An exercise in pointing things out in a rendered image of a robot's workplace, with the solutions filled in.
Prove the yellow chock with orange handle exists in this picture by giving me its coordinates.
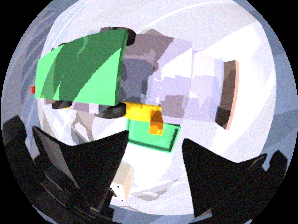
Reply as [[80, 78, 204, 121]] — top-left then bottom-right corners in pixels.
[[122, 101, 164, 136]]

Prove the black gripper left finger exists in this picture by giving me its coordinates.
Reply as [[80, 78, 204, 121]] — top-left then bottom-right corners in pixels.
[[32, 127, 129, 212]]

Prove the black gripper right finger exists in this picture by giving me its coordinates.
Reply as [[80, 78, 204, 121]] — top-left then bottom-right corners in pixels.
[[181, 137, 267, 218]]

